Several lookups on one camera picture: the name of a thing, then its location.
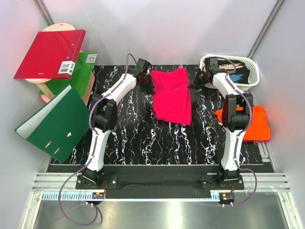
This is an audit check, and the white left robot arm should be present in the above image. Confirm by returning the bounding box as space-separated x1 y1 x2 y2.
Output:
82 58 154 189

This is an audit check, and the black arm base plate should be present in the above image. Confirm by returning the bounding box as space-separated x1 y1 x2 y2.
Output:
76 173 244 190

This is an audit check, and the red ring binder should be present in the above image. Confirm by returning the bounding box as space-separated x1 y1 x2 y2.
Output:
14 30 86 80

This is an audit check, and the magenta pink t shirt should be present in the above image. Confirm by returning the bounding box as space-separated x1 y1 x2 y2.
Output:
152 68 192 125

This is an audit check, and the pink wooden stool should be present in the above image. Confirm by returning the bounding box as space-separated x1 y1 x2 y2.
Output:
14 22 97 104

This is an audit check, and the white plastic basket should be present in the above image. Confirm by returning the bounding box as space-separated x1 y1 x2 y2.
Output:
199 54 260 91

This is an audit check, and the aluminium frame rail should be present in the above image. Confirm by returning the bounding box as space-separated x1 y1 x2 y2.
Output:
32 173 290 202

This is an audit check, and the dark green ring binder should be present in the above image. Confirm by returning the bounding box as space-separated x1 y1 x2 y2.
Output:
15 85 90 163

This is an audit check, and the orange folded t shirt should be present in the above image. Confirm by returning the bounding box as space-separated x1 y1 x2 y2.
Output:
214 104 272 143

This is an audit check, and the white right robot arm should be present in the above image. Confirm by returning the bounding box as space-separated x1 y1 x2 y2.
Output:
187 55 253 189

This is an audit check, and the black printed t shirt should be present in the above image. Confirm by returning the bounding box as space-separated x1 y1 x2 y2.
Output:
218 58 250 84

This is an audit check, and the light green folder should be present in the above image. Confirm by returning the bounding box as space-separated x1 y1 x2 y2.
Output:
45 52 98 96

